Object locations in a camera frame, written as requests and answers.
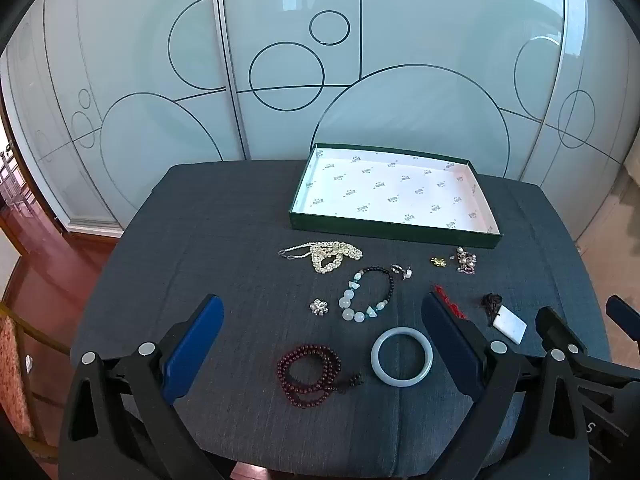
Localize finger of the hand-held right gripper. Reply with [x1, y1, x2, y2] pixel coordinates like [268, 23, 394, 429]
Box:
[536, 306, 587, 357]
[606, 295, 640, 343]

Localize green shallow cardboard box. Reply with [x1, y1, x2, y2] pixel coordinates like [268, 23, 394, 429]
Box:
[289, 143, 502, 251]

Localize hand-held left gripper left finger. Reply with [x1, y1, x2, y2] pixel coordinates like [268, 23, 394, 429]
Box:
[59, 294, 236, 480]

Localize pearl cluster earrings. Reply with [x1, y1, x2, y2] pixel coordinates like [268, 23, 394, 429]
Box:
[452, 246, 478, 274]

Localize cream pearl necklace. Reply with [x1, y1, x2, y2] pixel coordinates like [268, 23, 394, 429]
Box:
[278, 241, 364, 275]

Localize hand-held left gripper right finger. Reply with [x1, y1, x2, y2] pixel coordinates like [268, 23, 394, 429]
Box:
[421, 290, 593, 480]

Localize dark red bead string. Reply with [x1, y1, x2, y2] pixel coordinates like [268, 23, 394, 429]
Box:
[276, 343, 363, 408]

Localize frosted glass sliding door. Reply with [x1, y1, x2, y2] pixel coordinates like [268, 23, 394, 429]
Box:
[520, 0, 640, 246]
[0, 0, 248, 238]
[215, 0, 568, 181]

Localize wooden chair with patterned cushion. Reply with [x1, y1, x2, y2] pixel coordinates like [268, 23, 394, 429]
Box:
[0, 300, 71, 461]

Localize pale jade bangle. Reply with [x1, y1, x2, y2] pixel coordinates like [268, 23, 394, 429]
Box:
[370, 326, 434, 387]

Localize white pendant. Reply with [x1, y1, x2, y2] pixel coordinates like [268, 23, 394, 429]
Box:
[481, 294, 528, 345]

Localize dark grey tablecloth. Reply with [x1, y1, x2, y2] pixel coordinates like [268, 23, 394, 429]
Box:
[70, 160, 613, 478]

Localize black and white stone bracelet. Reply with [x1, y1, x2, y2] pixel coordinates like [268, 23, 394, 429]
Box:
[338, 266, 396, 323]

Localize red cord ornament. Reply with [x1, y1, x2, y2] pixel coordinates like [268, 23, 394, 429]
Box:
[432, 284, 468, 321]

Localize wooden lattice panel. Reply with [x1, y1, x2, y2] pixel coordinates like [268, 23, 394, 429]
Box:
[0, 142, 36, 221]

